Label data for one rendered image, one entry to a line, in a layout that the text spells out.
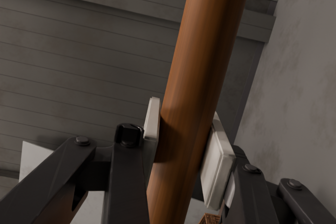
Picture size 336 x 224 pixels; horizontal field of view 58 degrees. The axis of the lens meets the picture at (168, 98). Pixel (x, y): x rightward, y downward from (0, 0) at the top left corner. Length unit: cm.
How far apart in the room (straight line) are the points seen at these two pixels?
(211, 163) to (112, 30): 361
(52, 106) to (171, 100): 398
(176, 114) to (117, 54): 362
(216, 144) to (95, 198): 390
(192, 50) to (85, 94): 382
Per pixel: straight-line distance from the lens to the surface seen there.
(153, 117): 16
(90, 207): 415
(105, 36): 377
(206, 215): 198
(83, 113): 404
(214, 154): 15
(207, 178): 16
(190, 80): 15
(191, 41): 15
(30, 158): 429
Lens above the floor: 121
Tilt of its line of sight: 3 degrees down
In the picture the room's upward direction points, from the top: 78 degrees counter-clockwise
